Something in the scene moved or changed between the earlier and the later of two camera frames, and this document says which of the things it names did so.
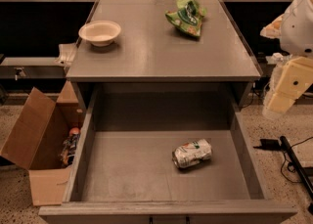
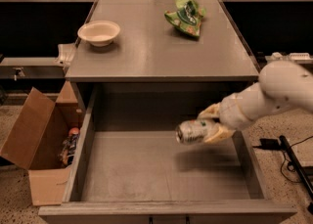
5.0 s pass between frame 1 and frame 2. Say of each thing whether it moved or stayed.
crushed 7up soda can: moved
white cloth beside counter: stayed
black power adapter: stayed
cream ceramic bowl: stayed
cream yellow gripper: moved
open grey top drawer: stayed
